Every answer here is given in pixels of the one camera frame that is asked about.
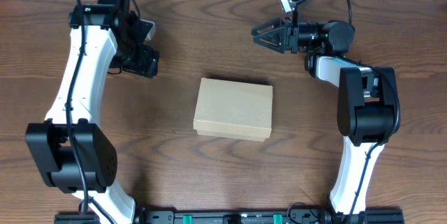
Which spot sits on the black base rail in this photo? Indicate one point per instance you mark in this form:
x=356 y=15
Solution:
x=375 y=216

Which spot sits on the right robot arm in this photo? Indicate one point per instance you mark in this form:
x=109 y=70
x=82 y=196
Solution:
x=368 y=107

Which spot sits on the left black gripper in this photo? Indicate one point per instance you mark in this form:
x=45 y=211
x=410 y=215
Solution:
x=140 y=64

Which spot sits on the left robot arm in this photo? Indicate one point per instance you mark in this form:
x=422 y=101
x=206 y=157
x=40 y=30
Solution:
x=69 y=148

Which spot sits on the cardboard box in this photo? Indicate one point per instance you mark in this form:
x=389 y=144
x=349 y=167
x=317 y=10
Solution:
x=237 y=110

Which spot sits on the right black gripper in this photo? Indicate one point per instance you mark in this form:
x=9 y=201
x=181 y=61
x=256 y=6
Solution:
x=290 y=36

